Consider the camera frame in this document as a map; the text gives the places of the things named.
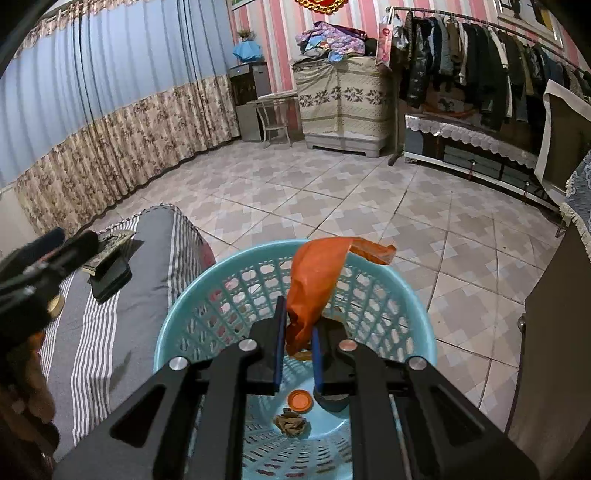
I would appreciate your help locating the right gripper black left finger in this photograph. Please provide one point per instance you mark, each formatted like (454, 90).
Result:
(265, 373)

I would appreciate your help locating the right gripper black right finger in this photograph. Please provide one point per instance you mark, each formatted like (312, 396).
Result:
(333, 374)

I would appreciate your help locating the orange plastic bag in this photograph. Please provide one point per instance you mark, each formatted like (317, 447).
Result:
(315, 273)

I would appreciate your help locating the orange bottle cap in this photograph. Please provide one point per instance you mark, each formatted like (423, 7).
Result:
(300, 401)

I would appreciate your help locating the crumpled brown paper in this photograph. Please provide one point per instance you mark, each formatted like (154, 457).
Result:
(290, 423)

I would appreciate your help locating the black patterned wallet pouch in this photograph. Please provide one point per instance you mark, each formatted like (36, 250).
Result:
(108, 270)

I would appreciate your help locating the grey striped table cloth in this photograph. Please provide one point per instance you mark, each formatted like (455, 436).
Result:
(95, 355)

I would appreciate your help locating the blue and floral curtain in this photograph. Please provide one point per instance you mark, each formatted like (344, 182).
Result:
(103, 96)

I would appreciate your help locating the grey water dispenser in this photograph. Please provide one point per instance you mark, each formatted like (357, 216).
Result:
(248, 82)

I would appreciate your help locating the lace covered low bench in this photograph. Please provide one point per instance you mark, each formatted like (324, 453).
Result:
(475, 155)

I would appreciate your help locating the blue potted plant cover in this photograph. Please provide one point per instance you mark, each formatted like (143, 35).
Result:
(247, 50)

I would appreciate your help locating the pile of colourful clothes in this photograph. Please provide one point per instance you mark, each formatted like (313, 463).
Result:
(335, 42)

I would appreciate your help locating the hanging dark clothes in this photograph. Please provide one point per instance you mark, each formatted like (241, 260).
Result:
(500, 76)

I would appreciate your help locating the metal clothes rack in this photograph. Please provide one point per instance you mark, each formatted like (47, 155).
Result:
(450, 103)

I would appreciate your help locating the red heart wall decoration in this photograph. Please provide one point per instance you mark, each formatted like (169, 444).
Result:
(326, 7)

